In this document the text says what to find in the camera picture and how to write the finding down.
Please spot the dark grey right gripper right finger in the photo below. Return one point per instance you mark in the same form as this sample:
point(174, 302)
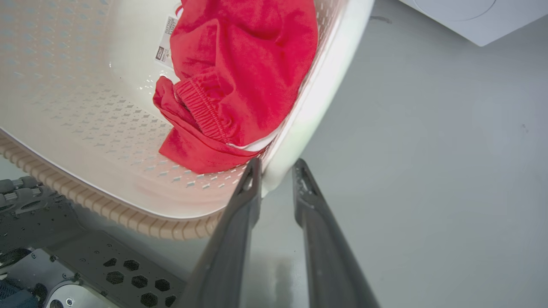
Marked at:
point(329, 252)

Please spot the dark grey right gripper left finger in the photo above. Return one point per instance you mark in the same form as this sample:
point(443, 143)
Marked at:
point(227, 244)

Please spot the white perforated plastic laundry basket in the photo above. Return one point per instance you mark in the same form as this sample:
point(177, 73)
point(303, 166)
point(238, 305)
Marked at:
point(85, 107)

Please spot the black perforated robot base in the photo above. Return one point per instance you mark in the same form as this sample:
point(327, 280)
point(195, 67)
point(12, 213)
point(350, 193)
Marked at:
point(64, 261)

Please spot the red garment with elastic waistband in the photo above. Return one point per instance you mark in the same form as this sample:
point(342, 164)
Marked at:
point(239, 77)

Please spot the white paper label sticker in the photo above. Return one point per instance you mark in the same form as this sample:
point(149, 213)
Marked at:
point(166, 40)

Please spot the white washing machine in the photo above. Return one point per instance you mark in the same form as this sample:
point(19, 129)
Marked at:
point(475, 17)

